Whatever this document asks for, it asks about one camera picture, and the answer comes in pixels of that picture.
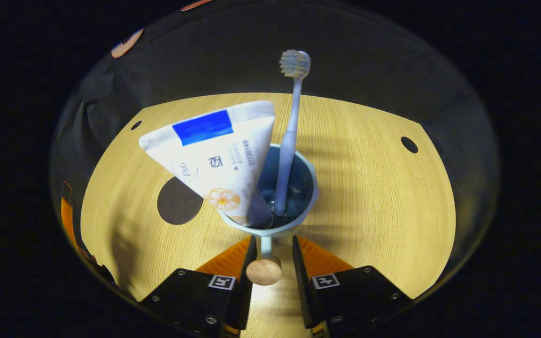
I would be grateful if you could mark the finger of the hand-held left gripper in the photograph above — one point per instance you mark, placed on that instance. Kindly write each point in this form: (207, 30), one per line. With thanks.
(67, 220)

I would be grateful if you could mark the dark round coaster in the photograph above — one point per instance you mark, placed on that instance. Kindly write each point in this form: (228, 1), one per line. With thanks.
(176, 204)

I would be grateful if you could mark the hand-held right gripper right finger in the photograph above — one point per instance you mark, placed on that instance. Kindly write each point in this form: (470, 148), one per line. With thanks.
(303, 300)

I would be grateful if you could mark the white toothpaste tube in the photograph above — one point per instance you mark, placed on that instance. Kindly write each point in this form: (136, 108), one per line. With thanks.
(214, 159)

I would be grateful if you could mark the pale blue toothbrush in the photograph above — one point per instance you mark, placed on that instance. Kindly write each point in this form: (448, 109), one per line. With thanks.
(289, 141)

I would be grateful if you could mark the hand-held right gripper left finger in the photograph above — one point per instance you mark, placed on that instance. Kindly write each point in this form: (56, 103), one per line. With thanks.
(242, 311)

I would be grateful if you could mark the wooden desktop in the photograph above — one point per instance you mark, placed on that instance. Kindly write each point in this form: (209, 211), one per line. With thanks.
(369, 211)

